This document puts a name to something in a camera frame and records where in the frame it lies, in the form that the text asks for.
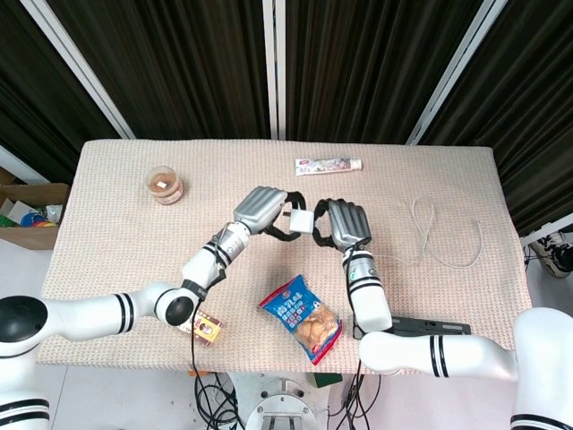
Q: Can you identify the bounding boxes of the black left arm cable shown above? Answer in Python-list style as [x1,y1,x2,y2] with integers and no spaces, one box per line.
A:
[190,232,243,430]

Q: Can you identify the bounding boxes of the blue biscuit snack bag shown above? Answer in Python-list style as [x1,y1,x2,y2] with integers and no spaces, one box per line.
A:
[258,273,344,367]

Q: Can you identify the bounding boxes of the upright white frame post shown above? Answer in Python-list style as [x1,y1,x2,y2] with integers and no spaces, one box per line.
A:
[261,0,288,141]

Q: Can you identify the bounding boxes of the small white cube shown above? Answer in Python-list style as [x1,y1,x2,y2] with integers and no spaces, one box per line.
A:
[280,207,315,236]

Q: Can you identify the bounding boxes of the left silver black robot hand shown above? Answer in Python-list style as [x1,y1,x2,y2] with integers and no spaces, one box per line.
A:
[232,185,311,244]

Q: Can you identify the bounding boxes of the clear jar with brown paste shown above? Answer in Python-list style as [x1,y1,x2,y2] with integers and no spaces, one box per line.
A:
[146,165,184,207]

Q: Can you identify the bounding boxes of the black and white shoe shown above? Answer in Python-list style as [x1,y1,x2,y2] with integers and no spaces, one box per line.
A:
[530,231,573,280]

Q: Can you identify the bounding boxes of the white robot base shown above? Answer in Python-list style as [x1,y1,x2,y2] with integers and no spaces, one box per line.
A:
[232,371,333,430]

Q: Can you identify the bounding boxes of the beige waffle tablecloth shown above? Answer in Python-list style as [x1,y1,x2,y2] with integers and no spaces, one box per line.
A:
[35,138,539,375]

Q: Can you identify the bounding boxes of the white toothpaste tube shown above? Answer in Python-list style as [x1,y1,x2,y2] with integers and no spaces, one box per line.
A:
[295,156,363,177]

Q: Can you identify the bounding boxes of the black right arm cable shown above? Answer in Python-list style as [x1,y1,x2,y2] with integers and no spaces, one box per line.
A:
[333,244,381,430]

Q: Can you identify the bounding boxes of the black folding stand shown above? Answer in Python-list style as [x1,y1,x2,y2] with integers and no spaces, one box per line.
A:
[352,315,473,340]

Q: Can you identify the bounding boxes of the white cable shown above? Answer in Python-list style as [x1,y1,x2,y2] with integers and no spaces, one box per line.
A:
[374,194,485,271]

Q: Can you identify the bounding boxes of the cardboard box with clutter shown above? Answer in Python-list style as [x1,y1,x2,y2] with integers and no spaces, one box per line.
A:
[0,167,71,251]

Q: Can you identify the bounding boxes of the dark pleated curtain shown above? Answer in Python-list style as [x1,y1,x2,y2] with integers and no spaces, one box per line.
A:
[0,0,573,237]

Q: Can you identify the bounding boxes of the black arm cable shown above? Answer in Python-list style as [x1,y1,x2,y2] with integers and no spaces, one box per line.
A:
[333,244,381,430]
[190,232,243,430]

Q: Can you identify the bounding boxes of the slanted white frame bar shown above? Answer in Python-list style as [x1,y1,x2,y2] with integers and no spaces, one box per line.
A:
[20,0,136,141]
[406,0,499,146]

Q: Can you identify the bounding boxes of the yellow and brown carton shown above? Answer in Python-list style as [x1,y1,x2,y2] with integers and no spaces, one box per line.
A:
[176,310,224,348]

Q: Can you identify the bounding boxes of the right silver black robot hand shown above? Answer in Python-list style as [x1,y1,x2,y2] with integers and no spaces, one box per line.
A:
[312,198,374,250]

